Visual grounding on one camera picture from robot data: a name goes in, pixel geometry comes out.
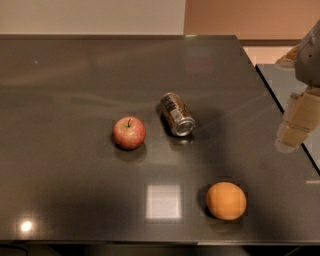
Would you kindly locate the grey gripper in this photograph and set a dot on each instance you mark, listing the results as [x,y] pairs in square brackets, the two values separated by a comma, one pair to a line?
[309,65]

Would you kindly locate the orange soda can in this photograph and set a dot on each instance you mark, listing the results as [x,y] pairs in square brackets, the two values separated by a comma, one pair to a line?
[177,115]

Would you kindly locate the orange fruit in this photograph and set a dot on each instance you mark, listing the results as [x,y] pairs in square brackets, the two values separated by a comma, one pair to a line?
[226,201]

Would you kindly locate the red apple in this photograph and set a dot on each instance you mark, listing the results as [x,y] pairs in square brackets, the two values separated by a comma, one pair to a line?
[129,133]

